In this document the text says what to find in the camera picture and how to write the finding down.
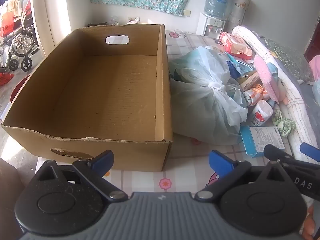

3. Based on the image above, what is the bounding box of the red stool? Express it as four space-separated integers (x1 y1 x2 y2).
10 76 29 103

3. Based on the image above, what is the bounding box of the red paper on floor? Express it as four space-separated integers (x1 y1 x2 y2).
0 72 14 87

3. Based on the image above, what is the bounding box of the small brown box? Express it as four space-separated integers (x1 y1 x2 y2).
236 70 262 91

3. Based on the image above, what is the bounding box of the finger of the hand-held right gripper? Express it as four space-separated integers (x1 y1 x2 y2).
264 143 320 173
300 142 320 163

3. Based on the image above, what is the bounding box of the white stitched quilt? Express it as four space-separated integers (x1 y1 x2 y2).
231 25 320 158

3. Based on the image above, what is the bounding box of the wheelchair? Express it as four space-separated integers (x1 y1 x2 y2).
0 0 40 72

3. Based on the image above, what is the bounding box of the grey leaf-print pillow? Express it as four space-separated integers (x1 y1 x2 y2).
260 37 314 83

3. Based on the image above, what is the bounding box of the red bag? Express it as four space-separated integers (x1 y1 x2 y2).
0 11 19 38

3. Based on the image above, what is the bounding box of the dark red door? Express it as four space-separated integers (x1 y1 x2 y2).
303 24 320 61

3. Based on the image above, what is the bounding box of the white packet red label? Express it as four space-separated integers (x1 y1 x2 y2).
250 100 274 127

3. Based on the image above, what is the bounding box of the blue water bottle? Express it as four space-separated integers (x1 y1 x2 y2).
204 0 230 20

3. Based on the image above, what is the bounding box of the pink towel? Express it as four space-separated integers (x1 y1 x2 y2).
253 55 279 103

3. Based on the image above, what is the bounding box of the person's right hand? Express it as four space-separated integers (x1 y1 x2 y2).
306 203 320 240

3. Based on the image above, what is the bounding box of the white water dispenser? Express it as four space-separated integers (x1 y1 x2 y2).
196 12 226 39

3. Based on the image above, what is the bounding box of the plaid printed sheet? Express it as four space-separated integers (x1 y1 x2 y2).
107 30 300 198

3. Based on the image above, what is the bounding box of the pink wet wipes pack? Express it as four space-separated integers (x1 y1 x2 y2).
219 32 255 60

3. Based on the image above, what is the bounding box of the brown cardboard box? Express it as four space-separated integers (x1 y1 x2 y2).
1 24 174 172

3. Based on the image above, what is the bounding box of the pink plush toy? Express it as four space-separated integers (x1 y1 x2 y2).
250 76 290 105

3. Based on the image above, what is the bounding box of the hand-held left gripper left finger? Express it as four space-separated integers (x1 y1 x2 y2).
32 149 129 202

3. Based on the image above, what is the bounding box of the light blue carton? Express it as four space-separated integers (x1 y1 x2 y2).
239 125 279 158

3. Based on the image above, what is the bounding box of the knotted translucent plastic bag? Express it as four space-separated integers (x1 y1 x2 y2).
169 45 255 146

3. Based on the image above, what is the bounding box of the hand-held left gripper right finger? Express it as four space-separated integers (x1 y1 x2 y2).
194 149 292 203

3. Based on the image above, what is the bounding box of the green knitted toy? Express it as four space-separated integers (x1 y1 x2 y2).
272 110 296 137

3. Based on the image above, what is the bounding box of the orange striped packet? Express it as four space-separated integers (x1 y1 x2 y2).
244 91 263 107

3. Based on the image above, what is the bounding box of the rolled white patterned mat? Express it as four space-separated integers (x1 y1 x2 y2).
226 0 251 34

